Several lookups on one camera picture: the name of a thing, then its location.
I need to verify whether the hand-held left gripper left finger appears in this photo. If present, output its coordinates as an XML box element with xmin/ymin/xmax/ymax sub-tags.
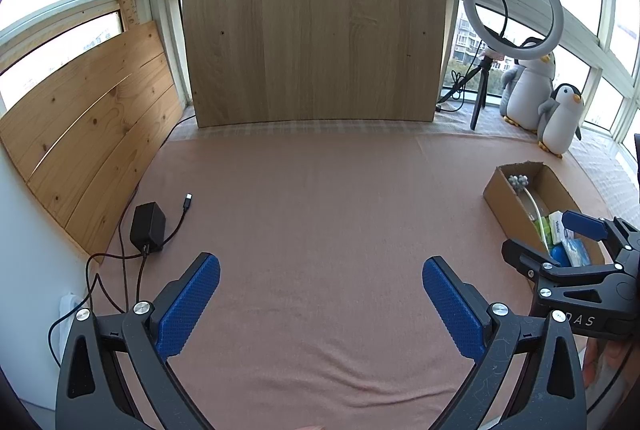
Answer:
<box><xmin>55</xmin><ymin>252</ymin><xmax>222</xmax><ymax>430</ymax></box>

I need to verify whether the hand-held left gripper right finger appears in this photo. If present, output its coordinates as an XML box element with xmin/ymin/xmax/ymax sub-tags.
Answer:
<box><xmin>421</xmin><ymin>255</ymin><xmax>587</xmax><ymax>430</ymax></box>

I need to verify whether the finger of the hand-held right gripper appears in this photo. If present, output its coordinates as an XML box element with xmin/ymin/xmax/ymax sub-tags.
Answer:
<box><xmin>501</xmin><ymin>237</ymin><xmax>626</xmax><ymax>283</ymax></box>
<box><xmin>561</xmin><ymin>210</ymin><xmax>640</xmax><ymax>261</ymax></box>

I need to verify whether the blue printed packet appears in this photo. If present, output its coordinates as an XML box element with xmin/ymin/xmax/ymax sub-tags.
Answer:
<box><xmin>564</xmin><ymin>237</ymin><xmax>593</xmax><ymax>268</ymax></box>

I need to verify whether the cardboard box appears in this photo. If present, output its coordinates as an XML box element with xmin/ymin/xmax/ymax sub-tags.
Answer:
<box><xmin>482</xmin><ymin>161</ymin><xmax>608</xmax><ymax>268</ymax></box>

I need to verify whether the grey ball massager white handle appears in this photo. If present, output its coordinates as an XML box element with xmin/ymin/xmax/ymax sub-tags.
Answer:
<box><xmin>507</xmin><ymin>173</ymin><xmax>551</xmax><ymax>245</ymax></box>

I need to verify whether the person's right hand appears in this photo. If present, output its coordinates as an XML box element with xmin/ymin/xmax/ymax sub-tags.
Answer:
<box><xmin>582</xmin><ymin>337</ymin><xmax>638</xmax><ymax>391</ymax></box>

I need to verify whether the black power adapter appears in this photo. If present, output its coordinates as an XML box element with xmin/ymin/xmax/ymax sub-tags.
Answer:
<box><xmin>130</xmin><ymin>203</ymin><xmax>167</xmax><ymax>253</ymax></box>

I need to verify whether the small penguin plush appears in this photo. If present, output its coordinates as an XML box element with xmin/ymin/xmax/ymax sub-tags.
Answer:
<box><xmin>537</xmin><ymin>84</ymin><xmax>583</xmax><ymax>159</ymax></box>

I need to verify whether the large penguin plush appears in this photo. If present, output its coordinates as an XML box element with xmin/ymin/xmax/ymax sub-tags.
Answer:
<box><xmin>500</xmin><ymin>37</ymin><xmax>557</xmax><ymax>131</ymax></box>

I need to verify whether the black tripod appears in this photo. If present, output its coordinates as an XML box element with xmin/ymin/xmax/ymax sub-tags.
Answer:
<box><xmin>437</xmin><ymin>50</ymin><xmax>506</xmax><ymax>131</ymax></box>

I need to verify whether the pine slat panel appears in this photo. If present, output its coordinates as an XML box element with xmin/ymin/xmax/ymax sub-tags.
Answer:
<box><xmin>0</xmin><ymin>20</ymin><xmax>185</xmax><ymax>253</ymax></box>

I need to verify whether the light wooden board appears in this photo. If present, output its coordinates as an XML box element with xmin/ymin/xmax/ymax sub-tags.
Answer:
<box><xmin>181</xmin><ymin>0</ymin><xmax>447</xmax><ymax>129</ymax></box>

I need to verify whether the black power cable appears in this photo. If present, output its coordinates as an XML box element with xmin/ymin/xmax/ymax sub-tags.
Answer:
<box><xmin>47</xmin><ymin>250</ymin><xmax>151</xmax><ymax>356</ymax></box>

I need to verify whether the black usb cable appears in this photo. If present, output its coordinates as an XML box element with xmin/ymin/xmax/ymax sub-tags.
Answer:
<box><xmin>160</xmin><ymin>193</ymin><xmax>193</xmax><ymax>251</ymax></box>

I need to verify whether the black tripod cable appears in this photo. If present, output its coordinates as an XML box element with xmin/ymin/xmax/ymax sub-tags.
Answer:
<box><xmin>435</xmin><ymin>70</ymin><xmax>468</xmax><ymax>113</ymax></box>

